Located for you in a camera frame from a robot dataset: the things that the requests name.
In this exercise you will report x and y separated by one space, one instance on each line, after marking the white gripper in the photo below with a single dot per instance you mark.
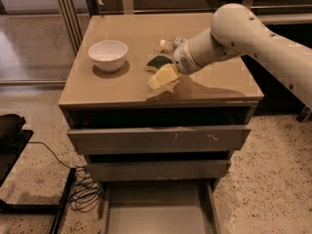
181 60

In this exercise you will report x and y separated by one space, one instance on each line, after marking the green and yellow sponge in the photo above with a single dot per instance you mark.
156 63

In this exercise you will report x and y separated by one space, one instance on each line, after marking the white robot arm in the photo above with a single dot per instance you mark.
234 30

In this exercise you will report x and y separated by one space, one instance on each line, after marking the grey drawer cabinet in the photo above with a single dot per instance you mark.
222 94

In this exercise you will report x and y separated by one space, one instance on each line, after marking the grey top drawer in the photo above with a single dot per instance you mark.
159 140

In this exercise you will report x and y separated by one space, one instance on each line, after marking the grey drawer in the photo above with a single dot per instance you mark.
159 140
164 170
159 207

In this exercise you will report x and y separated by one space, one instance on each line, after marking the grey middle drawer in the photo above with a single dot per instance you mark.
164 170

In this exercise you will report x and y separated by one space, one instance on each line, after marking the grey bottom drawer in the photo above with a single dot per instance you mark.
159 207

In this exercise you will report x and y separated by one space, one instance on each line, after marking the clear labelled plastic bottle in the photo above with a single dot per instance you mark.
169 46

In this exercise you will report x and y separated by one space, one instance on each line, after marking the white ceramic bowl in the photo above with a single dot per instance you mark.
108 55

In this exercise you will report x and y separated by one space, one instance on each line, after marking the metal railing frame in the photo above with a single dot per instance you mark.
271 11

